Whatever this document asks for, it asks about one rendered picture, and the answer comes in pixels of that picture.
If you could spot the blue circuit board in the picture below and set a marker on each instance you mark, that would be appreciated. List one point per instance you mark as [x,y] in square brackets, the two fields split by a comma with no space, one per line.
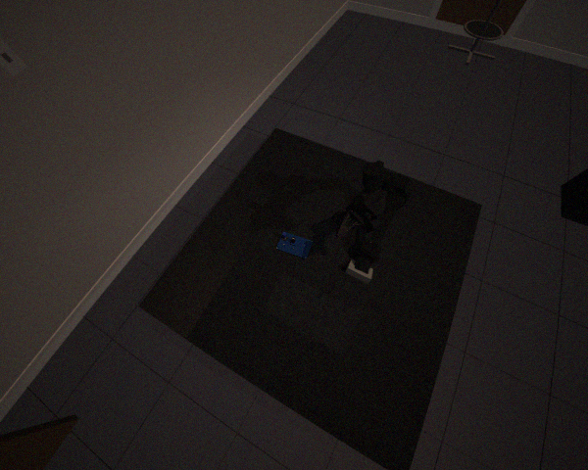
[294,245]

